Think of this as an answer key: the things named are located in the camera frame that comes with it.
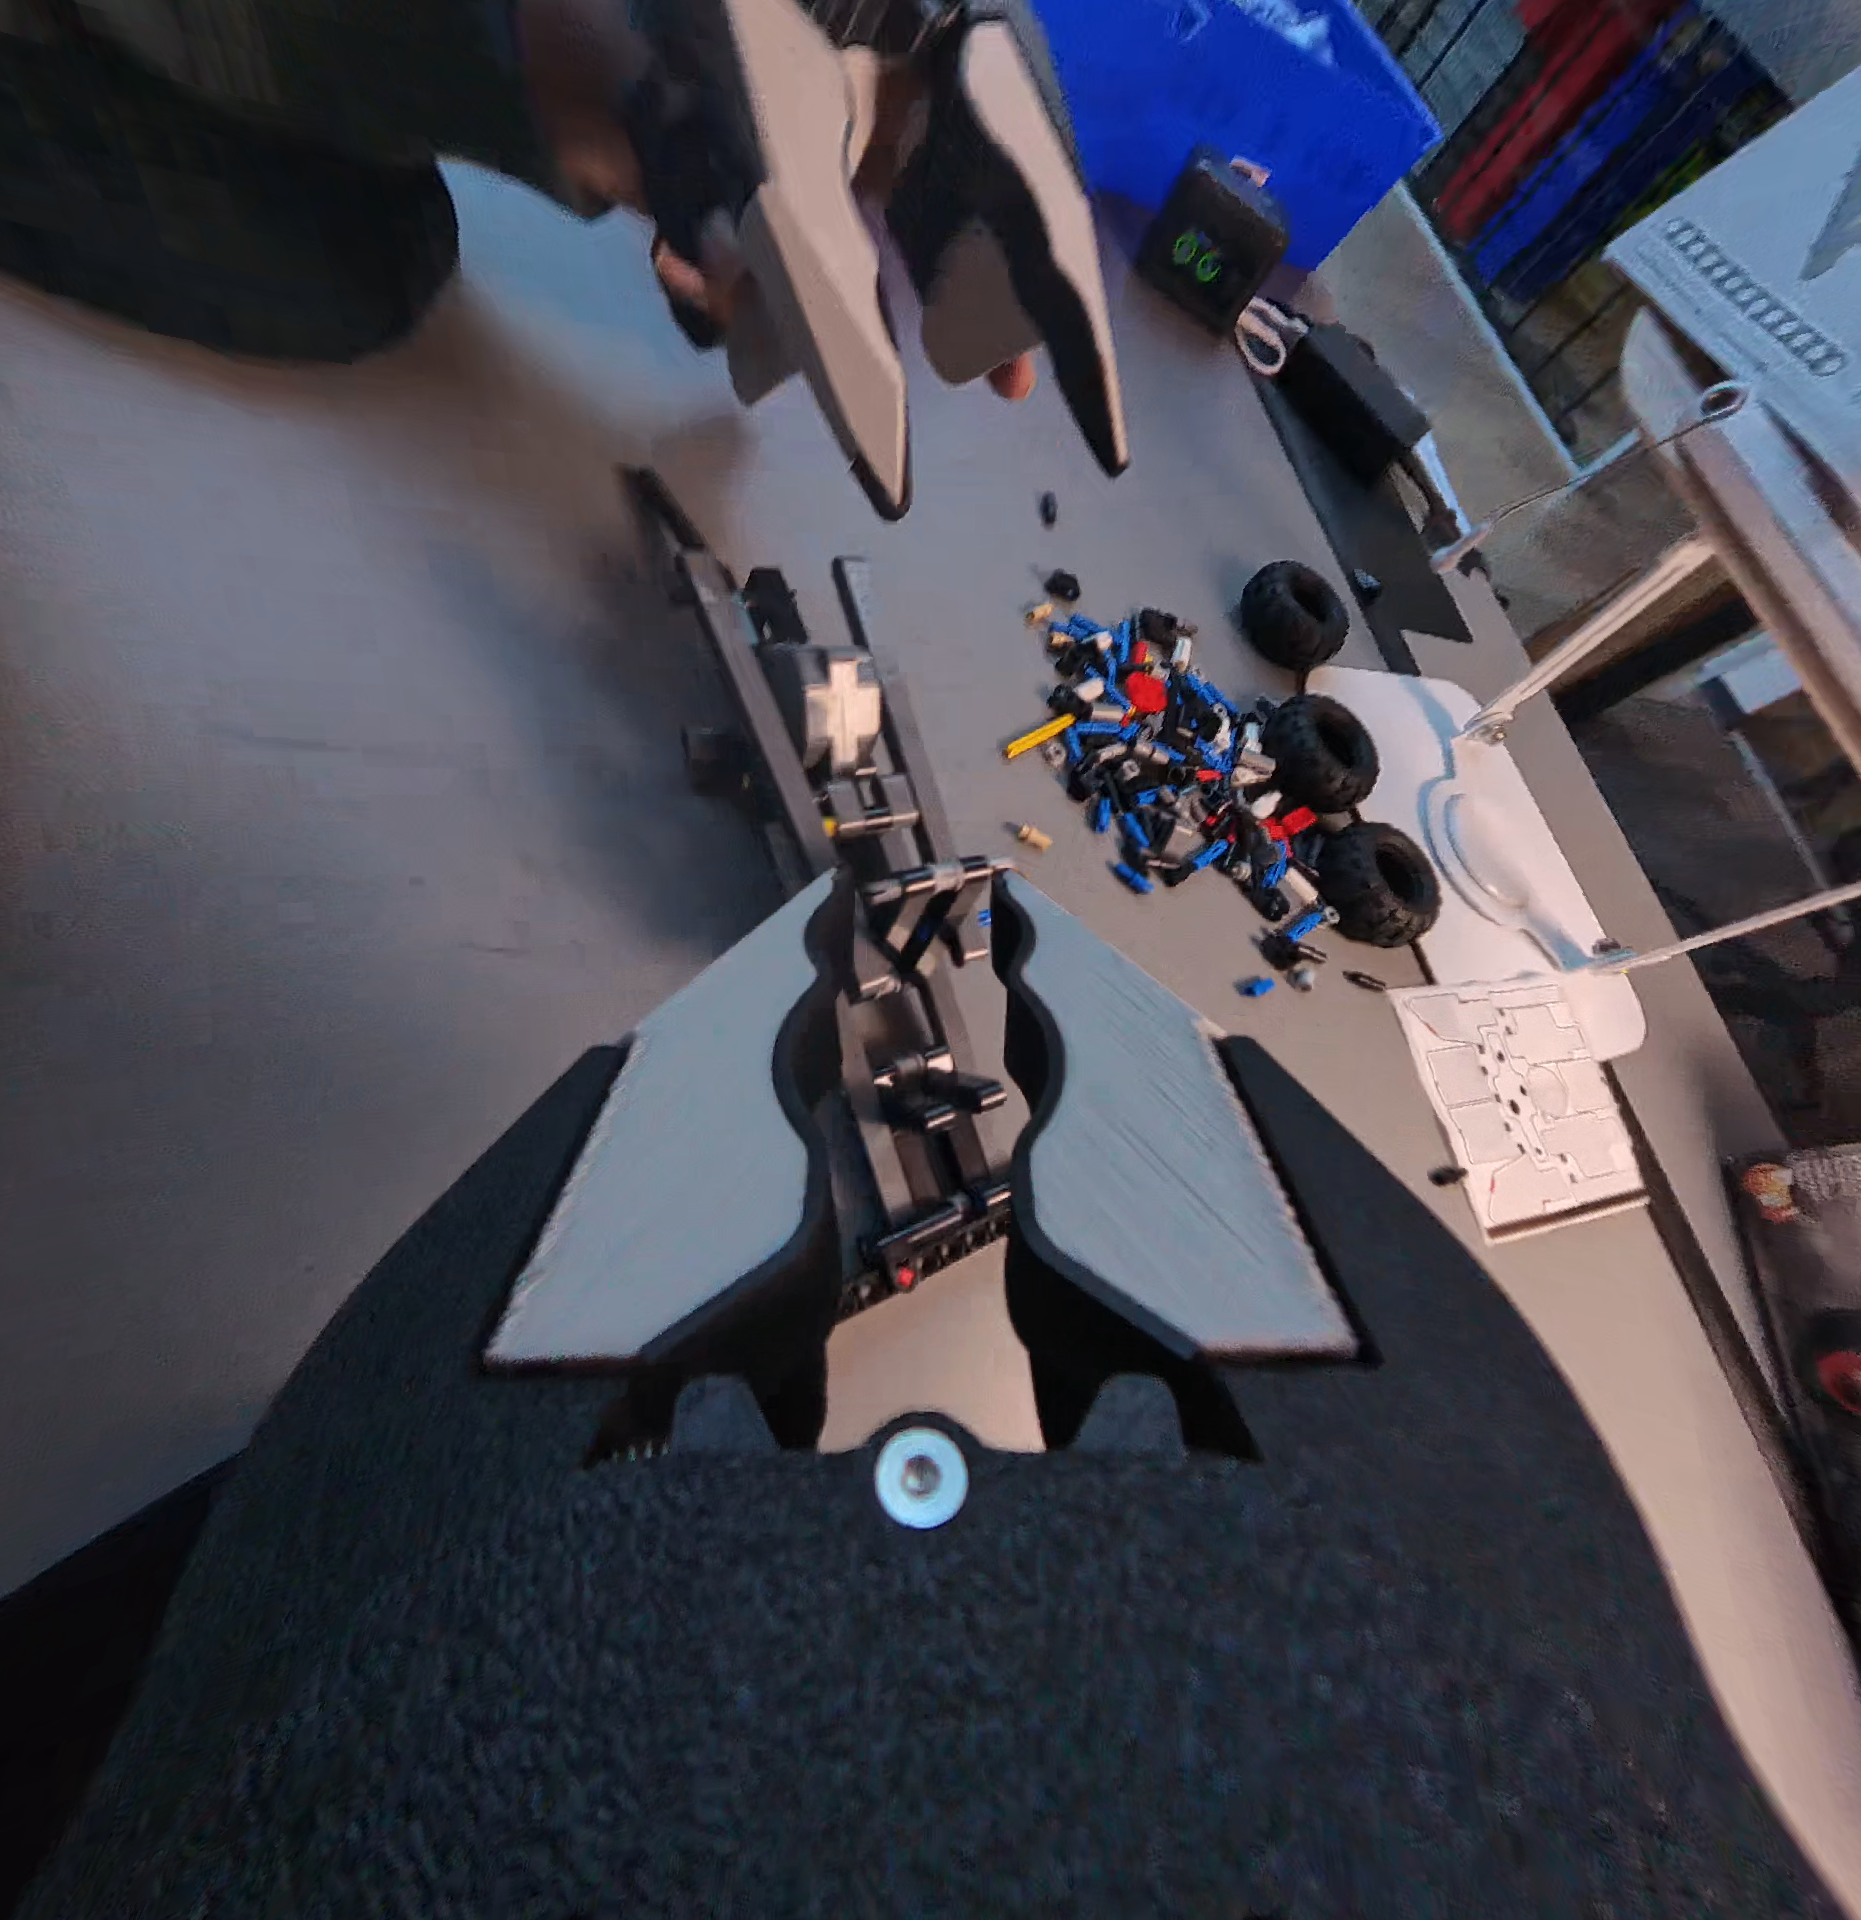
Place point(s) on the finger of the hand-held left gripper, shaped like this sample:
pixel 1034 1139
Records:
pixel 1059 225
pixel 827 225

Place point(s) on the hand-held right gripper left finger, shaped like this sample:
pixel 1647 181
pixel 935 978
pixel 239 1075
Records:
pixel 660 1200

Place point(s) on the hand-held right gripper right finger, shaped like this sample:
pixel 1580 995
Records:
pixel 1172 1187

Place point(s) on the pile of small toy parts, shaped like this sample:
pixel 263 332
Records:
pixel 1157 778

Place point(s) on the yellow toy axle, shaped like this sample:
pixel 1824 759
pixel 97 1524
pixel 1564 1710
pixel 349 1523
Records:
pixel 1039 738

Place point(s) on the grey black toy chassis assembly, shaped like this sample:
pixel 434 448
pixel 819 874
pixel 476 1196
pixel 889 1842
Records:
pixel 840 705

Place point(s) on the grey desk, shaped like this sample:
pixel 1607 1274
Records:
pixel 346 674

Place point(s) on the person's left hand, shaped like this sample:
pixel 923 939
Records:
pixel 586 105

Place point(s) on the black timer device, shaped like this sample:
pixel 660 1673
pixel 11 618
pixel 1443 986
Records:
pixel 1244 210

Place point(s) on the clear plastic bag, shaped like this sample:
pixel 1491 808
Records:
pixel 1261 23

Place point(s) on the black toy tyre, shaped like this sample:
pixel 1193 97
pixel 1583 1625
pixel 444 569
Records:
pixel 1269 621
pixel 1350 901
pixel 1290 766

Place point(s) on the white sticker sheet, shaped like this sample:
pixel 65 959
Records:
pixel 1531 1111

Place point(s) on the metal book stand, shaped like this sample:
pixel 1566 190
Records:
pixel 1396 750

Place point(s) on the toy truck box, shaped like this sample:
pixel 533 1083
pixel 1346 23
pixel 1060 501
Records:
pixel 1830 1274

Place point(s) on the toy instruction booklet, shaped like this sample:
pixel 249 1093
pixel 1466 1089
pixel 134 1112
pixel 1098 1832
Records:
pixel 1815 196

